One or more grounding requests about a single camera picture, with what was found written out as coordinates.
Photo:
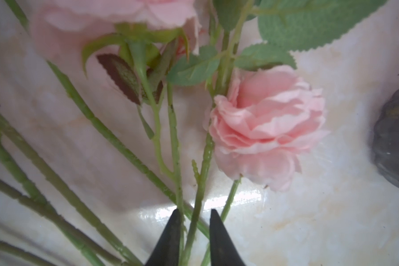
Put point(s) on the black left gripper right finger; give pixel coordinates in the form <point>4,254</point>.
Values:
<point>222,250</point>

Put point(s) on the purple ribbed glass vase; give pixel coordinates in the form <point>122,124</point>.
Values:
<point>385,144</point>

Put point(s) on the pink orange mixed flower stem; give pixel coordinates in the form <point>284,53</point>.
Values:
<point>114,38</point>

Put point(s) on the pink rose spray stem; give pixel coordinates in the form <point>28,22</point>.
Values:
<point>263,113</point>

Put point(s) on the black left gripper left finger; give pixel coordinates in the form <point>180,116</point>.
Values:
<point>167,250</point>

